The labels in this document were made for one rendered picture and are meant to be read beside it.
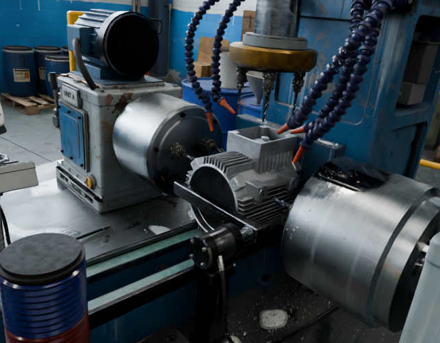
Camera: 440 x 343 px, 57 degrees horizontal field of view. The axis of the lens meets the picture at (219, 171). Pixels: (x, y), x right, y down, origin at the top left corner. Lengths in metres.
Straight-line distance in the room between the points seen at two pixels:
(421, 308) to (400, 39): 0.54
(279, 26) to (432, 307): 0.54
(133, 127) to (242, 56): 0.37
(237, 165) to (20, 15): 6.06
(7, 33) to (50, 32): 0.66
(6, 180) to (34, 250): 0.56
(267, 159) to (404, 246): 0.35
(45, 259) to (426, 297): 0.45
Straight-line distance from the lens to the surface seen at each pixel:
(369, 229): 0.63
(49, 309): 0.32
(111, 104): 1.15
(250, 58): 0.79
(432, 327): 0.61
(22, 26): 6.74
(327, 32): 1.02
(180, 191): 0.89
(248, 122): 1.01
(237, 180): 0.78
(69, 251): 0.32
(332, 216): 0.65
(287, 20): 0.83
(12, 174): 0.88
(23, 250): 0.33
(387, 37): 0.94
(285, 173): 0.88
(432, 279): 0.58
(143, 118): 1.03
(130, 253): 0.85
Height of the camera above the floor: 1.39
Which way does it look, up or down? 22 degrees down
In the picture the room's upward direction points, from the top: 5 degrees clockwise
